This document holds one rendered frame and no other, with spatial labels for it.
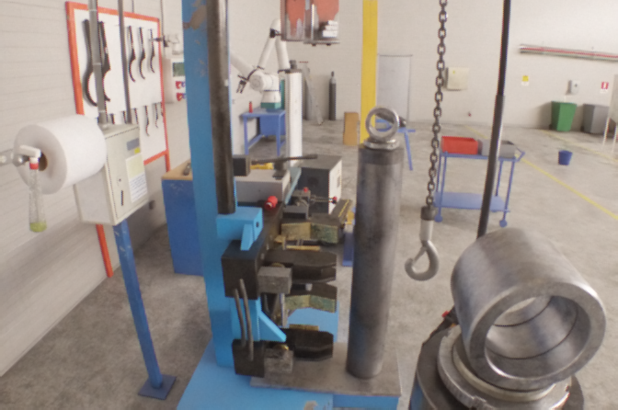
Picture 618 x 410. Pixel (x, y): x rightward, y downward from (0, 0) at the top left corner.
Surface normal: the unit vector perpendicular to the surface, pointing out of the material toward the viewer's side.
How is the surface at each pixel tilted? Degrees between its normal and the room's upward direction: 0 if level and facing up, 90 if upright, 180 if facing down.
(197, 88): 90
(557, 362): 43
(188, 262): 90
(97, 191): 90
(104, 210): 90
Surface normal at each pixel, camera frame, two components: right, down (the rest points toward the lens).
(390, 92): -0.11, 0.30
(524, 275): -0.33, -0.92
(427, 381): 0.00, -0.95
